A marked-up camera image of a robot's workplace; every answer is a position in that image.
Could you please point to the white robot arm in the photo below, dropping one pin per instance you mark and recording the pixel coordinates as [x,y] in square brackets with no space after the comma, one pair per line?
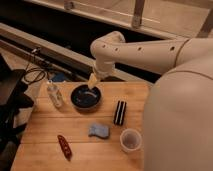
[178,112]

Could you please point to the clear plastic bottle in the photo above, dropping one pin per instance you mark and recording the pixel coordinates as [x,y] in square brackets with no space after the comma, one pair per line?
[54,94]

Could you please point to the blue object behind table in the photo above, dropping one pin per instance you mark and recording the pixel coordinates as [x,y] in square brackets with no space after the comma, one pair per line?
[59,78]

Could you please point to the black white striped box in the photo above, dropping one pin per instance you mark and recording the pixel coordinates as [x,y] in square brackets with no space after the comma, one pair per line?
[120,113]

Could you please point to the blue sponge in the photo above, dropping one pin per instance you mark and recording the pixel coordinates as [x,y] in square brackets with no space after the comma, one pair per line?
[100,131]

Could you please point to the red pocket knife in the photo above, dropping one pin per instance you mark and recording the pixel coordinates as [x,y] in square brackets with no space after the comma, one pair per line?
[65,147]

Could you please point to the dark blue bowl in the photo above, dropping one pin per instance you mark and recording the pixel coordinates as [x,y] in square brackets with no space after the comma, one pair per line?
[84,98]

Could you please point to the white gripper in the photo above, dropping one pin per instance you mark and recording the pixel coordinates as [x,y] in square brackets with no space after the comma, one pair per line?
[101,70]

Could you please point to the clear plastic cup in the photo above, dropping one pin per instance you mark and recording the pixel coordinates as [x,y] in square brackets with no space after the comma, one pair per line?
[130,140]

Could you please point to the black chair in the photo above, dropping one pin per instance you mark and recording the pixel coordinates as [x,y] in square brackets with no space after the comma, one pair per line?
[12,98]

